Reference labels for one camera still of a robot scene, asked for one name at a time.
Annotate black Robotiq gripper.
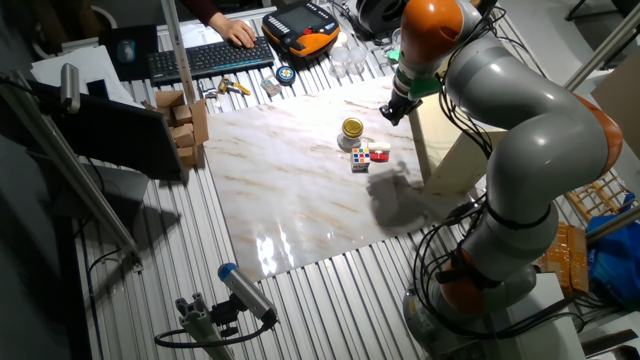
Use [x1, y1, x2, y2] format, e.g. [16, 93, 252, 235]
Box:
[378, 89, 424, 127]

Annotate glass jar gold lid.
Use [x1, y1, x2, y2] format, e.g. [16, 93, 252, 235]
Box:
[336, 117, 366, 153]

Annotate multicoloured Rubik's cube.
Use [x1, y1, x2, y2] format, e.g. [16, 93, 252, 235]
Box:
[350, 147, 372, 174]

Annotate forearm in dark red sleeve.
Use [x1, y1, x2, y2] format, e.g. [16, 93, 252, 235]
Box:
[179, 0, 222, 26]

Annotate cream wooden shelf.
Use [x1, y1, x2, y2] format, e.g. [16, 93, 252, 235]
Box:
[407, 89, 510, 197]

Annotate operator bare hand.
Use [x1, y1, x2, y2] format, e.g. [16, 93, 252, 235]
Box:
[208, 12, 258, 50]

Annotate clear glass beaker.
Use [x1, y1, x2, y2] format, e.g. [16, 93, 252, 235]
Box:
[380, 27, 403, 69]

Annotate clear plastic cup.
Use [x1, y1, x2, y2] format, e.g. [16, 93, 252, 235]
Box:
[347, 45, 369, 76]
[328, 45, 351, 79]

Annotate black filament spool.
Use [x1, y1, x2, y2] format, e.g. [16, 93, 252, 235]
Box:
[355, 0, 409, 35]

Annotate round black puck blue logo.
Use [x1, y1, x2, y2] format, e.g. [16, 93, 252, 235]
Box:
[275, 65, 297, 87]

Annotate clear box coloured clips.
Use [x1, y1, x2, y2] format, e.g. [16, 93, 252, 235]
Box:
[260, 75, 284, 98]

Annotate marble patterned mat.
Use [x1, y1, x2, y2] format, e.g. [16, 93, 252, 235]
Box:
[203, 74, 481, 282]

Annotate orange black teach pendant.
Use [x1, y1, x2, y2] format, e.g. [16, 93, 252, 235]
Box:
[261, 1, 341, 59]

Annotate silver pliers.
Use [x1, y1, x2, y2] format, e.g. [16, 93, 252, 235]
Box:
[197, 82, 224, 109]

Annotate small cardboard box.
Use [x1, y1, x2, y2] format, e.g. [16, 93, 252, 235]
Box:
[189, 98, 211, 147]

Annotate black computer keyboard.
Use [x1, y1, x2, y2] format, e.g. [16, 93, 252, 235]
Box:
[146, 35, 276, 86]

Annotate small cardboard block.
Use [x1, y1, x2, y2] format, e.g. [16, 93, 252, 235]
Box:
[154, 89, 186, 110]
[169, 123, 196, 149]
[177, 144, 200, 169]
[172, 103, 194, 126]

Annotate white printed document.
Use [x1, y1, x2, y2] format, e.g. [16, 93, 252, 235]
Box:
[177, 19, 256, 50]

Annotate wooden slat rack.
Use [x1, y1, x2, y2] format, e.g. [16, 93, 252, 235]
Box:
[563, 169, 636, 224]

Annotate aluminium profile pole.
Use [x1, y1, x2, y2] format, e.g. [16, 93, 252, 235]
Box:
[564, 2, 640, 91]
[584, 204, 640, 246]
[159, 0, 197, 106]

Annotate orange cardboard package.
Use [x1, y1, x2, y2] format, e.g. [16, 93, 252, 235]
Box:
[537, 222, 590, 299]

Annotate brown board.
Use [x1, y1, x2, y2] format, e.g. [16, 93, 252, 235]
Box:
[592, 49, 640, 161]

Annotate black mouse pad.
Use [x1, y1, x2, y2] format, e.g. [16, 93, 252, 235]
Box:
[98, 23, 160, 82]

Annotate blue bag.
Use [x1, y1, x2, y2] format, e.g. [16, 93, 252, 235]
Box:
[584, 192, 640, 309]

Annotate grey computer mouse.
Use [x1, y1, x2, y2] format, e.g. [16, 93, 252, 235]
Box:
[116, 39, 137, 64]

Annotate black monitor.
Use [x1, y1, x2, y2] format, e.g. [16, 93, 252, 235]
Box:
[27, 79, 189, 182]

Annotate grey monitor base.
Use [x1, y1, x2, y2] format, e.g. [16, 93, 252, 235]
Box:
[49, 162, 151, 221]

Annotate white paper sheets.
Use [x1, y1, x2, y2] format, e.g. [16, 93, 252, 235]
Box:
[30, 44, 144, 109]

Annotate aluminium diagonal beam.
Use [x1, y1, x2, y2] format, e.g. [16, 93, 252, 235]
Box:
[0, 69, 144, 271]

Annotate black plug cable blue light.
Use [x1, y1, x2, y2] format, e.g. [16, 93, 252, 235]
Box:
[444, 198, 485, 222]

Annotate yellow handled tool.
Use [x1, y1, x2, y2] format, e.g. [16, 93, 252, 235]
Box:
[217, 75, 253, 97]

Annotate silver camera blue end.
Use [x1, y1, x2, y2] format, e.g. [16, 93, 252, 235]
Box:
[217, 262, 280, 326]

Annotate black camera clamp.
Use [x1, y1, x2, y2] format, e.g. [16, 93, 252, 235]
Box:
[209, 294, 241, 339]

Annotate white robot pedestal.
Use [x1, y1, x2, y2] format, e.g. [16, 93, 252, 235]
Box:
[492, 272, 586, 360]

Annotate short aluminium profile post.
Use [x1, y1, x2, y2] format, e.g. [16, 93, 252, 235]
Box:
[174, 292, 236, 360]

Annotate black camera cable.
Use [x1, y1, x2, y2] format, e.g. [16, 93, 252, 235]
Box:
[153, 319, 275, 349]

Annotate silver depth camera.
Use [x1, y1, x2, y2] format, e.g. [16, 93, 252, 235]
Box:
[59, 63, 82, 115]

